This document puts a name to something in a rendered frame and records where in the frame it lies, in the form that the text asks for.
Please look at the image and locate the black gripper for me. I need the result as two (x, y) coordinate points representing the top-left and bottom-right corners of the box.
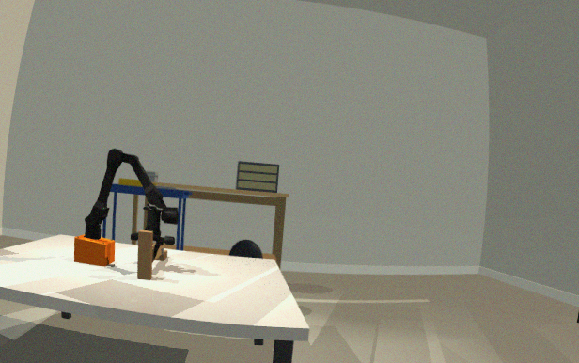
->
(131, 221), (175, 258)

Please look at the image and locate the long wooden rail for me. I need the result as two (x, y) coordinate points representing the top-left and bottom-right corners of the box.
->
(152, 244), (164, 263)

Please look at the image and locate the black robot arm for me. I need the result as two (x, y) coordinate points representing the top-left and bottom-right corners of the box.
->
(84, 149), (179, 240)

